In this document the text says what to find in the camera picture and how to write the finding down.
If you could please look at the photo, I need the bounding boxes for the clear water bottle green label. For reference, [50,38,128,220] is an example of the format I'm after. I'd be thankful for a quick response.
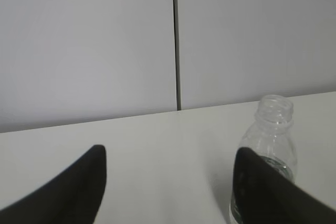
[228,94,298,224]

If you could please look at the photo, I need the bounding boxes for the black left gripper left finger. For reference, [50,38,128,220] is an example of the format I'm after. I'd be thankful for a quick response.
[1,145,107,223]

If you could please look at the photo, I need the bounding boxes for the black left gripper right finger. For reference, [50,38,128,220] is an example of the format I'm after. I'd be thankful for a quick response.
[233,147,335,223]

